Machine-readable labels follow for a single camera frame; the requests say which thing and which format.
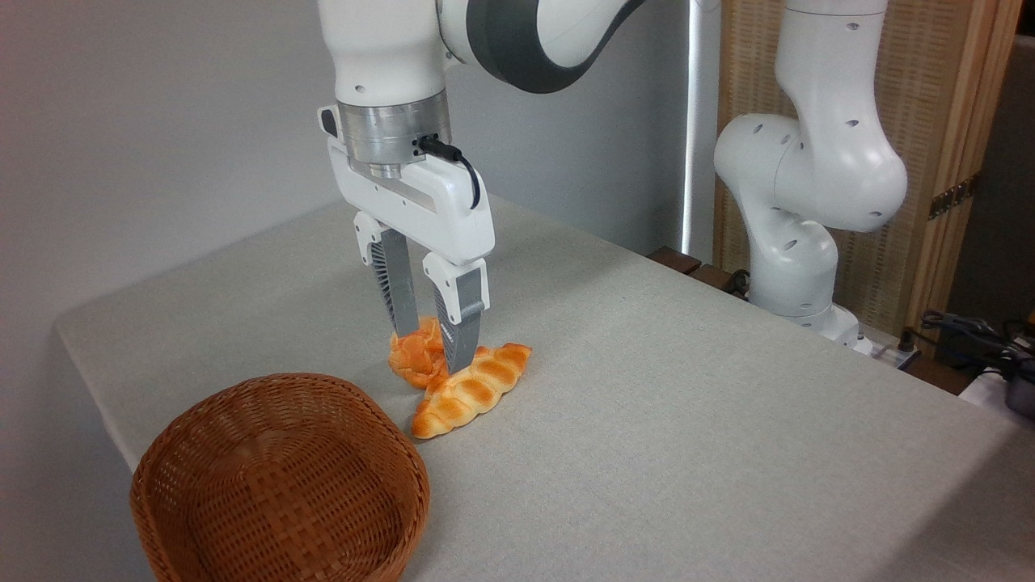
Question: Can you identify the wooden rattan folding screen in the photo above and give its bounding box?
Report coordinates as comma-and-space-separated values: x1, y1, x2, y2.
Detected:
713, 0, 1024, 358

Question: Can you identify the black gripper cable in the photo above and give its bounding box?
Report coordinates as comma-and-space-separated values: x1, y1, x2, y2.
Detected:
416, 135, 483, 210

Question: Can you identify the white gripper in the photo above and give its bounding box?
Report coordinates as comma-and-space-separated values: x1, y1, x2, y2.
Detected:
318, 105, 496, 375

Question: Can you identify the dark brown wooden block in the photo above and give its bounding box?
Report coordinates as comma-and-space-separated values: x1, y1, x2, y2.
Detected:
647, 247, 703, 276
689, 263, 750, 301

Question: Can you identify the brass screen hinge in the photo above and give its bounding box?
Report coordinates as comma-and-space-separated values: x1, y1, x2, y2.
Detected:
928, 173, 982, 220

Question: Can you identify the black cable bundle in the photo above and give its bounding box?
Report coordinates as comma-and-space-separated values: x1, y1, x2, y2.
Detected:
899, 310, 1035, 381

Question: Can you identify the round orange bread bun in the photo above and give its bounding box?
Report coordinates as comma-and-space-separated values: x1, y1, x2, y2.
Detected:
388, 316, 450, 390

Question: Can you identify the white vertical light strip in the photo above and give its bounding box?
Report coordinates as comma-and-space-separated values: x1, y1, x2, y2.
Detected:
682, 0, 701, 255

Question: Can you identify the grey tablecloth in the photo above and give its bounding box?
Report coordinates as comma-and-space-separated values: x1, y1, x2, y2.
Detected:
55, 196, 1035, 582

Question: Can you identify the braided golden bread loaf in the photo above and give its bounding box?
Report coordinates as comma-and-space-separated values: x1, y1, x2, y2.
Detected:
411, 343, 533, 440

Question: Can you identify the brown woven wicker basket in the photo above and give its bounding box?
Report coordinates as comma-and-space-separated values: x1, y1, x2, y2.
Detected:
129, 373, 431, 582

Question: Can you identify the white power strip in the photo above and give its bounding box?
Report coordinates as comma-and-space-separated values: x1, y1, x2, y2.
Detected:
841, 323, 923, 370

